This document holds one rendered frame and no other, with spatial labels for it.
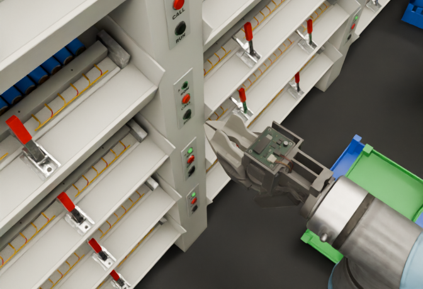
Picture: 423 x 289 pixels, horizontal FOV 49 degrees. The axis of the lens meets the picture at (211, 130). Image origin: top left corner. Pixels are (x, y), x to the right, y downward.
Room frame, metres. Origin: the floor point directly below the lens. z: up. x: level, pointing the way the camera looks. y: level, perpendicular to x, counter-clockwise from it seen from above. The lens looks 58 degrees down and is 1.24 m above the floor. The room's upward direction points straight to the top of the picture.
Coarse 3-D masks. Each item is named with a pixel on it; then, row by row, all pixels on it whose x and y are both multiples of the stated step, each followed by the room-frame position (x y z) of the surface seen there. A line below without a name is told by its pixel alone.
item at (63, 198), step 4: (60, 196) 0.27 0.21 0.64; (64, 196) 0.27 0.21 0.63; (68, 196) 0.27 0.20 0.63; (60, 200) 0.26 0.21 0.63; (64, 200) 0.27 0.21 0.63; (68, 200) 0.27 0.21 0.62; (64, 204) 0.26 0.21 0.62; (68, 204) 0.27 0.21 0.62; (72, 204) 0.27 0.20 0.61; (68, 208) 0.26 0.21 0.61; (72, 208) 0.26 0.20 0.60; (72, 212) 0.26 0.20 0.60; (76, 212) 0.26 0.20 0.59; (76, 216) 0.26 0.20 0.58; (80, 216) 0.26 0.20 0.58; (80, 220) 0.26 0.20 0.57
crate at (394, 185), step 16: (368, 160) 0.60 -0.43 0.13; (384, 160) 0.59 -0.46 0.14; (352, 176) 0.57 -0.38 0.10; (368, 176) 0.56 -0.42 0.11; (384, 176) 0.56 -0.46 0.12; (400, 176) 0.55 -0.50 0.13; (416, 176) 0.52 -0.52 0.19; (384, 192) 0.52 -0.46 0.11; (400, 192) 0.51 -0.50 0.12; (416, 192) 0.51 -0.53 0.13; (400, 208) 0.47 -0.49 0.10; (416, 208) 0.47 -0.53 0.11; (304, 240) 0.40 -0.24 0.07; (336, 256) 0.38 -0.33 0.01
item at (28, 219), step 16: (128, 128) 0.41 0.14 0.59; (112, 144) 0.38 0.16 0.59; (96, 160) 0.35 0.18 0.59; (80, 176) 0.33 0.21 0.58; (96, 176) 0.33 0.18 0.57; (64, 192) 0.31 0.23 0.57; (80, 192) 0.31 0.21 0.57; (32, 208) 0.27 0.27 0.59; (16, 224) 0.24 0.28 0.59; (32, 224) 0.25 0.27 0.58; (0, 240) 0.22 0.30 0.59; (0, 256) 0.20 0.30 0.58
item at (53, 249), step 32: (128, 160) 0.37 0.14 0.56; (160, 160) 0.38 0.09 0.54; (96, 192) 0.31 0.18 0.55; (128, 192) 0.32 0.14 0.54; (64, 224) 0.26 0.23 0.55; (96, 224) 0.26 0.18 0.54; (32, 256) 0.21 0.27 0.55; (64, 256) 0.21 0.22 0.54; (0, 288) 0.16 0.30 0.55; (32, 288) 0.17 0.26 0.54
